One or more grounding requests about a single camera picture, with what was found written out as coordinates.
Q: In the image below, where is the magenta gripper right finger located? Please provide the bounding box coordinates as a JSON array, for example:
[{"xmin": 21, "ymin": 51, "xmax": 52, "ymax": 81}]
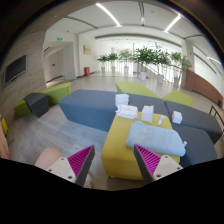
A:
[{"xmin": 134, "ymin": 144, "xmax": 182, "ymax": 183}]

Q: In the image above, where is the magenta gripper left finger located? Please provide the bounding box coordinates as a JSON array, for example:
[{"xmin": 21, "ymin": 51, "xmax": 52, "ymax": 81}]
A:
[{"xmin": 47, "ymin": 145, "xmax": 95, "ymax": 187}]

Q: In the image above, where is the light blue towel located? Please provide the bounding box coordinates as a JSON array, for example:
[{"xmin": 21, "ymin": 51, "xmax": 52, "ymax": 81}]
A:
[{"xmin": 126, "ymin": 121, "xmax": 186, "ymax": 156}]

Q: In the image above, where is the yellow ottoman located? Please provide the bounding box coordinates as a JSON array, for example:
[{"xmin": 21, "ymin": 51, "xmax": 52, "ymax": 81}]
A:
[{"xmin": 100, "ymin": 111, "xmax": 181, "ymax": 182}]

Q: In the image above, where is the small white bottle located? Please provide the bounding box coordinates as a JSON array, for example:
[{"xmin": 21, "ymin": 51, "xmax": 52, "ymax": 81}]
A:
[{"xmin": 157, "ymin": 115, "xmax": 165, "ymax": 126}]

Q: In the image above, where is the white box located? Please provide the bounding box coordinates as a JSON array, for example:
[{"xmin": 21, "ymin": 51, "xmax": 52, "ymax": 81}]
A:
[{"xmin": 172, "ymin": 111, "xmax": 183, "ymax": 124}]

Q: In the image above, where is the grey bench seat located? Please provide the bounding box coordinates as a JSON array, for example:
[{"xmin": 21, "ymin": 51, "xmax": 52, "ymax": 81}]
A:
[{"xmin": 165, "ymin": 101, "xmax": 223, "ymax": 167}]

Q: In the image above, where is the blue bench seat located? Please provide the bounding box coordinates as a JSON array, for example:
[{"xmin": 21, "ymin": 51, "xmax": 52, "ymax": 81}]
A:
[{"xmin": 59, "ymin": 90, "xmax": 169, "ymax": 131}]

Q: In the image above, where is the crumpled white cloth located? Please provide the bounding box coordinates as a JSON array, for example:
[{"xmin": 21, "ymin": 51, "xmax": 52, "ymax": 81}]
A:
[{"xmin": 116, "ymin": 105, "xmax": 138, "ymax": 119}]

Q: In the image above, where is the green seat right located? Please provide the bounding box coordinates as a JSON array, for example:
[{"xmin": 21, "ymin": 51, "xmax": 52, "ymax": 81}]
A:
[{"xmin": 163, "ymin": 90, "xmax": 193, "ymax": 107}]

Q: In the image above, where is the stack of white towels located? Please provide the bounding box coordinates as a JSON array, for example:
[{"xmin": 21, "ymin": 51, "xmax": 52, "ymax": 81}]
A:
[{"xmin": 115, "ymin": 94, "xmax": 129, "ymax": 106}]

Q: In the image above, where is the dark grey cube seat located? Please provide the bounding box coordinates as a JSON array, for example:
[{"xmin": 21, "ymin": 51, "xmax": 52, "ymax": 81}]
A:
[{"xmin": 24, "ymin": 93, "xmax": 49, "ymax": 118}]

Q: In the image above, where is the green bench seat left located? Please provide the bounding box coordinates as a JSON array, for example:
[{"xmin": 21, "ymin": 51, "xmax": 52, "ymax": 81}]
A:
[{"xmin": 14, "ymin": 82, "xmax": 71, "ymax": 116}]

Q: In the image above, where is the green bench seat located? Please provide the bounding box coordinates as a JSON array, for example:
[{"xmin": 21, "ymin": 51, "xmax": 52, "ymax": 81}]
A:
[
  {"xmin": 14, "ymin": 82, "xmax": 71, "ymax": 116},
  {"xmin": 115, "ymin": 81, "xmax": 158, "ymax": 98}
]

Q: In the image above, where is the green bench seat middle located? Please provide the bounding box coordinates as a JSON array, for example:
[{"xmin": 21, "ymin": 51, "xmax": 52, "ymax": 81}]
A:
[{"xmin": 115, "ymin": 81, "xmax": 158, "ymax": 98}]

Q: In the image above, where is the dark chair at right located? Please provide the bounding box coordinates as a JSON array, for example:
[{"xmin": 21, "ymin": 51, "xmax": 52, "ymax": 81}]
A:
[{"xmin": 209, "ymin": 105, "xmax": 224, "ymax": 133}]

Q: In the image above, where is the red bin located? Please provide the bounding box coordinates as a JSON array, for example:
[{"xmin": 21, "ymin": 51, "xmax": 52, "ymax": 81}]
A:
[{"xmin": 84, "ymin": 67, "xmax": 90, "ymax": 76}]

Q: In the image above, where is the potted plant right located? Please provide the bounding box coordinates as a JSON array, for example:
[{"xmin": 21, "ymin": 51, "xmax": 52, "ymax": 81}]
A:
[{"xmin": 153, "ymin": 48, "xmax": 170, "ymax": 84}]

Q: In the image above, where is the potted plant with white pot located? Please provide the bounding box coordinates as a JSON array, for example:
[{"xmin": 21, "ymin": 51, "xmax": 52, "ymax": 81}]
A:
[{"xmin": 134, "ymin": 47, "xmax": 155, "ymax": 81}]

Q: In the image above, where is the potted plant left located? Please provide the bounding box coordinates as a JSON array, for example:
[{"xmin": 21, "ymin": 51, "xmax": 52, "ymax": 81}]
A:
[{"xmin": 97, "ymin": 54, "xmax": 109, "ymax": 72}]

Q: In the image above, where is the wall mounted television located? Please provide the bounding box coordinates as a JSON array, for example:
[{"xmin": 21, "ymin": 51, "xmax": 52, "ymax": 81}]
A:
[{"xmin": 4, "ymin": 55, "xmax": 27, "ymax": 85}]

